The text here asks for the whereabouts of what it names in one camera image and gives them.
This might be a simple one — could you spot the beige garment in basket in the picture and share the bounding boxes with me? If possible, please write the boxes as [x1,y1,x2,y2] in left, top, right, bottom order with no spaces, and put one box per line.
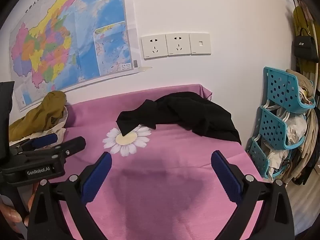
[286,69,316,105]

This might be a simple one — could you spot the person's left hand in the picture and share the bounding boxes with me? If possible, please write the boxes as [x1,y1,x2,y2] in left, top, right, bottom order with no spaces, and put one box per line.
[0,196,24,233]

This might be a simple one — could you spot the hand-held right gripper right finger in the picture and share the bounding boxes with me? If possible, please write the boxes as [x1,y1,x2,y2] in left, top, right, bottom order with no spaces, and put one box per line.
[211,150,295,240]

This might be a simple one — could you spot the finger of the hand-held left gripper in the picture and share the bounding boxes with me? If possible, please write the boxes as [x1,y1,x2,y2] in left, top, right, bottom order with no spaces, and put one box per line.
[15,133,58,153]
[17,136,86,164]

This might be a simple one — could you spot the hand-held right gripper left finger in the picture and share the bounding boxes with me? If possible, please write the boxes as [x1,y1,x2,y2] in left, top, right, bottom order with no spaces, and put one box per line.
[27,152,112,240]

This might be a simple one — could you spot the colourful wall map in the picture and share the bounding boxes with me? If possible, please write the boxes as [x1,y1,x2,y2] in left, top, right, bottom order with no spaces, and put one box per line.
[9,0,140,112]

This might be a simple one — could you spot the black handbag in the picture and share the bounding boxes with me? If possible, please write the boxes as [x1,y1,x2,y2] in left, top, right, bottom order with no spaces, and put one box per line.
[293,27,319,63]

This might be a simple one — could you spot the black cardigan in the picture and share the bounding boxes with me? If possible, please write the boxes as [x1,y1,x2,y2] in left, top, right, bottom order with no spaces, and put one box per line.
[116,92,242,145]

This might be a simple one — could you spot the white wall socket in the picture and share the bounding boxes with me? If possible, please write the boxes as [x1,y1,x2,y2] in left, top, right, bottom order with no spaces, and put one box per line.
[166,33,192,56]
[141,34,168,60]

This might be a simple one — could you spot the pink floral blanket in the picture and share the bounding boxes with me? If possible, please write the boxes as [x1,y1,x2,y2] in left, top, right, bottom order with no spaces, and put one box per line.
[56,84,272,240]

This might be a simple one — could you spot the beige hanging clothes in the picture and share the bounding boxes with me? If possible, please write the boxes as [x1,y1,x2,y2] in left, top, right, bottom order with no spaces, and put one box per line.
[287,105,320,186]

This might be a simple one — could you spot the white plastic bag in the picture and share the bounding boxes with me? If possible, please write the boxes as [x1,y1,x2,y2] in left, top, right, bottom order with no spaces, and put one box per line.
[285,115,308,146]

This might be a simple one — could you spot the white wall plate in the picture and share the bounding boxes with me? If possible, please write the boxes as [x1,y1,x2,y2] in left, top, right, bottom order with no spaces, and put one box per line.
[189,32,212,55]

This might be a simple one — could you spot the mustard hanging coat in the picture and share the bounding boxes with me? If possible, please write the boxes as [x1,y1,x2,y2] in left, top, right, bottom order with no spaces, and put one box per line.
[292,5,318,73]

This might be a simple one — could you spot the blue plastic basket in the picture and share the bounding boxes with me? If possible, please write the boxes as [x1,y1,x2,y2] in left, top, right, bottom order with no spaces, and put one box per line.
[263,66,316,113]
[257,105,307,150]
[247,137,292,180]

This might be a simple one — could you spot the cream garment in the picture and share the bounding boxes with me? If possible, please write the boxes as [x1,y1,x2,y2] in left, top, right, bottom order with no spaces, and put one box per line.
[17,106,68,140]

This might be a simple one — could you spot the olive garment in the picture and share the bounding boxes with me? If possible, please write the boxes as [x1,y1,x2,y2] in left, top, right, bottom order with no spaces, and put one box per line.
[9,90,67,142]

